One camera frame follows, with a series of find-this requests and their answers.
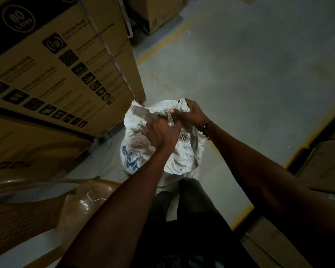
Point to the person's right hand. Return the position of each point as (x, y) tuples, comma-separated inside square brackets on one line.
[(194, 114)]

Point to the person's left hand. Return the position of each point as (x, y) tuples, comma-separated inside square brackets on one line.
[(162, 133)]

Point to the person's right fingers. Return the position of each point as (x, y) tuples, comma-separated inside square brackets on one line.
[(178, 112)]

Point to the person's left fingers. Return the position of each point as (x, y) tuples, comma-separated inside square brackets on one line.
[(146, 130)]

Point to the white woven sack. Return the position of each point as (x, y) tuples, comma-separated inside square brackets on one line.
[(181, 156)]

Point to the person's right forearm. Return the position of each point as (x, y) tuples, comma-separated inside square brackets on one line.
[(268, 178)]

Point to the person's left forearm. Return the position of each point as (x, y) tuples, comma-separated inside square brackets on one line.
[(122, 209)]

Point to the black wristband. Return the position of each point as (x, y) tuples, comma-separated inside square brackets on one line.
[(206, 126)]

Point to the small brown cardboard box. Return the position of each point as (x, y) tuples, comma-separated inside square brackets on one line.
[(159, 11)]

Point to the large printed cardboard box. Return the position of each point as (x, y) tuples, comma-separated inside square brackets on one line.
[(58, 69)]

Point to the person's dark trousers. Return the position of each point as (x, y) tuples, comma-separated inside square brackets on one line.
[(189, 231)]

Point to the plain brown cardboard box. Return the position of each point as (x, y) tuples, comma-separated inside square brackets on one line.
[(30, 147)]

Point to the brown plastic chair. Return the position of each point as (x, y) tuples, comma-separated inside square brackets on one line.
[(30, 217)]

